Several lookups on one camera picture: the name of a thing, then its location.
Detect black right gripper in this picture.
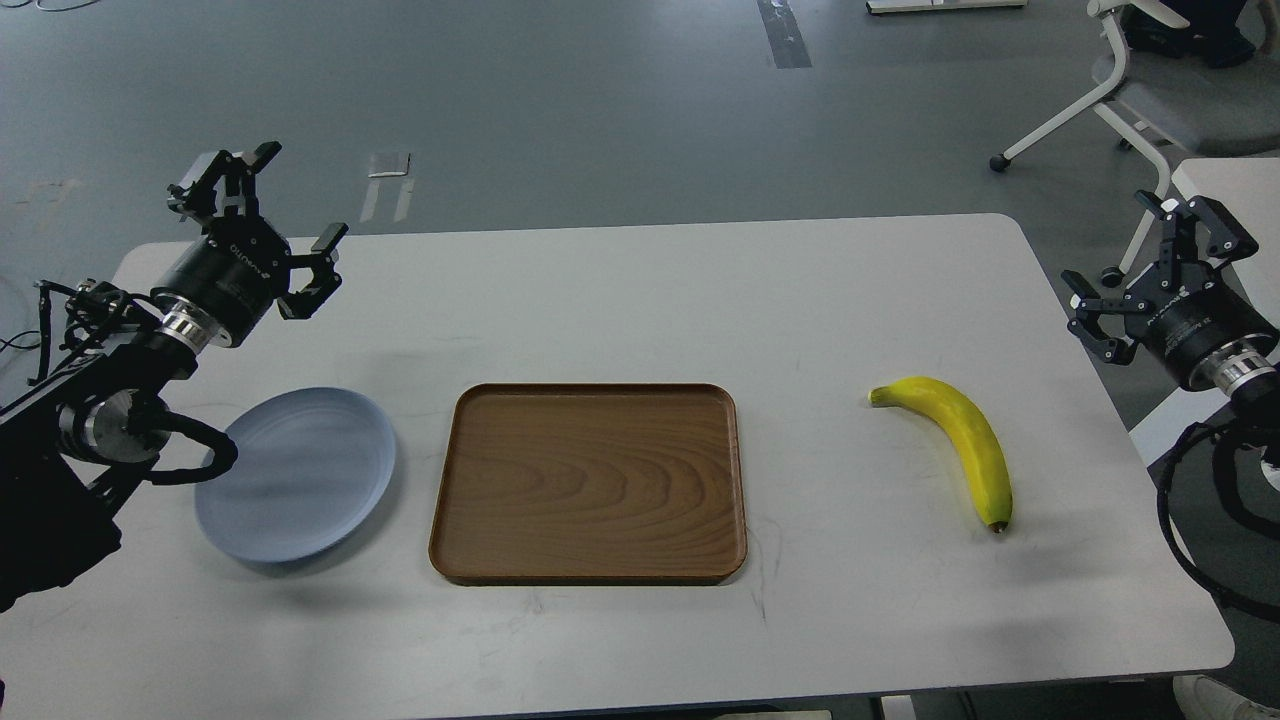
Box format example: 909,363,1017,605
1061,190,1277,393

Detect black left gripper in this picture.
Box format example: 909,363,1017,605
150,141,349,348

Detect blue round plate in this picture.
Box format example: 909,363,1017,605
195,387,397,564

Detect yellow banana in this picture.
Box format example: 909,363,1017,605
867,375,1014,536

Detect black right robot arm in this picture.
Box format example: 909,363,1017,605
1062,190,1279,623

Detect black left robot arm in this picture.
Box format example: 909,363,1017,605
1,141,348,609

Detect white grey office chair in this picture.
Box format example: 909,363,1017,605
989,1,1279,287

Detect brown wooden tray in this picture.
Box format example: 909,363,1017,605
428,383,748,585

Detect white shoe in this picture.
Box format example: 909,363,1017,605
1172,675,1279,719

